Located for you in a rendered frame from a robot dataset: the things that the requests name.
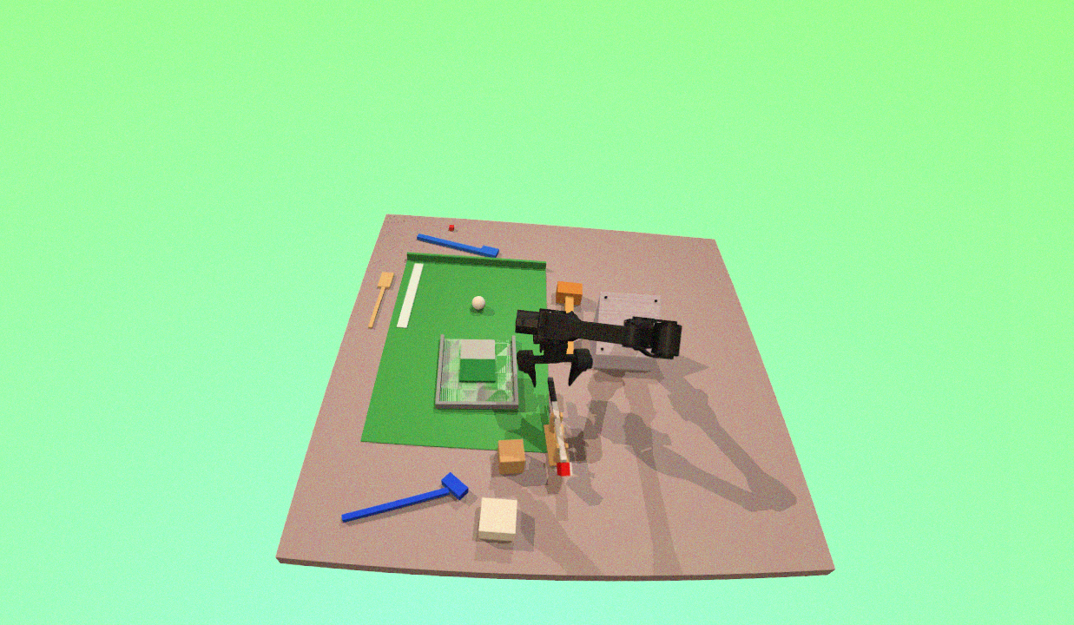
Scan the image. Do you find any white flat strip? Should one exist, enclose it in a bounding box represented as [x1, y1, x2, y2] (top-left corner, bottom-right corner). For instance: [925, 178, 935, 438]
[397, 264, 423, 328]

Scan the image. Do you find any red putter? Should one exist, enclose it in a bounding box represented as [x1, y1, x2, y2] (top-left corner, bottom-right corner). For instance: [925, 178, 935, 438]
[547, 378, 572, 477]

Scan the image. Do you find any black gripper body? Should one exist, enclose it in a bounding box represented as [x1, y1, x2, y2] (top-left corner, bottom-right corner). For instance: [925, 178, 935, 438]
[517, 341, 593, 372]

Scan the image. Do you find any green mat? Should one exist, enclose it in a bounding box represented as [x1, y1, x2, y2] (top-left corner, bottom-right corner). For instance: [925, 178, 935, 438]
[360, 260, 550, 453]

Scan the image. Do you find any cream block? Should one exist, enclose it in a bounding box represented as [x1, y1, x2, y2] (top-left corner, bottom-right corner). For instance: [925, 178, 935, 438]
[478, 498, 517, 542]

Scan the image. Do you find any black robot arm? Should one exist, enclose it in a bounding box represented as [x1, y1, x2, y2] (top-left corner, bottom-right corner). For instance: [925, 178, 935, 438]
[516, 308, 682, 359]

